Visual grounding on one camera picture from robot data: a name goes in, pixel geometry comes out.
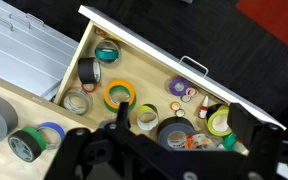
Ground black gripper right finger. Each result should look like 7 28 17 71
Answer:
227 103 287 180

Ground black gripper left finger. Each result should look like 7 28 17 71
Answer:
43 101 131 180

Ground black masking tape roll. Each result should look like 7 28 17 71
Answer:
7 129 43 163

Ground small green tape roll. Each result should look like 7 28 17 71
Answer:
221 132 238 150

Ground orange masking tape roll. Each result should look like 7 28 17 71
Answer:
103 79 137 111

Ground wooden drawer with white front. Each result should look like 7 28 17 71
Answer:
52 4 288 158

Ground large black gaffer tape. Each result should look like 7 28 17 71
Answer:
156 116 196 152

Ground purple tape roll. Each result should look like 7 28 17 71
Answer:
168 76 191 97

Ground black tape roll white core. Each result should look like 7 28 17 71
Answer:
77 57 102 85

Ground clear tape roll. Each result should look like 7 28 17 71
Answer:
60 87 94 117

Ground teal tape roll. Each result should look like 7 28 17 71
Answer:
95 47 119 62
94 39 121 65

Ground blue masking tape roll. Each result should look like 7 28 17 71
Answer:
36 121 66 151

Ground green masking tape roll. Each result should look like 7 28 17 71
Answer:
21 126 48 153

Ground small glue bottle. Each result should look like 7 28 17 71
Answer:
197 95 211 120

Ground clear plastic bag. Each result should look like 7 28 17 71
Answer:
183 133 226 152

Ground small yellow object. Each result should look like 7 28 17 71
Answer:
107 34 122 42

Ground red floor mat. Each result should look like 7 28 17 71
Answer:
235 0 288 52

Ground thin red tape ring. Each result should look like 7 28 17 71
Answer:
80 82 99 94

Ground small orange tape ring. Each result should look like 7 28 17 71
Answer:
169 101 182 112

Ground small dark tape ring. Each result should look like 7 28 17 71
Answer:
174 108 186 119

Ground small pink tape ring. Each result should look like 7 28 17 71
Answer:
184 87 200 99

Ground silver drawer handle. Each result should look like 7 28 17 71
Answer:
178 55 209 79

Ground grey duct tape roll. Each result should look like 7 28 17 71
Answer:
0 93 19 146

